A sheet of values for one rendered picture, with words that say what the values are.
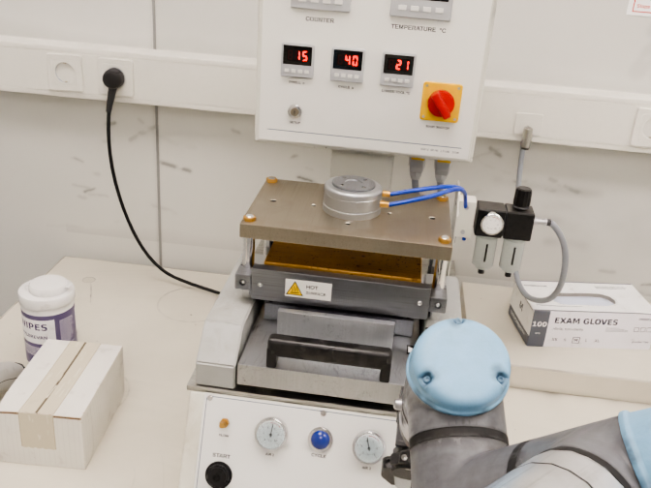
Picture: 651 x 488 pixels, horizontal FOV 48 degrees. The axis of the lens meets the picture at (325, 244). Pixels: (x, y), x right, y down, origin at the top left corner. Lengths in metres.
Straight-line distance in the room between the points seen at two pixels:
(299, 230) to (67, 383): 0.42
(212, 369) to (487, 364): 0.45
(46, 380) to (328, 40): 0.63
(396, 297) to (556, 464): 0.54
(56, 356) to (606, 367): 0.90
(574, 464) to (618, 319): 0.98
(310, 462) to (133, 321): 0.60
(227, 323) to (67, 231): 0.83
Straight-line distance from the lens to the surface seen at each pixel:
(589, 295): 1.46
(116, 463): 1.13
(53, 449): 1.11
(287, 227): 0.94
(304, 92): 1.10
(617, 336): 1.43
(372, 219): 0.98
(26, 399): 1.12
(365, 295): 0.95
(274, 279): 0.95
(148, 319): 1.45
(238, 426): 0.95
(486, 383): 0.55
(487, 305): 1.49
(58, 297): 1.25
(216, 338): 0.94
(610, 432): 0.48
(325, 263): 0.97
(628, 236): 1.59
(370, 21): 1.07
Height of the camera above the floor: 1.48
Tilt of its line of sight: 24 degrees down
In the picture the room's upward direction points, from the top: 4 degrees clockwise
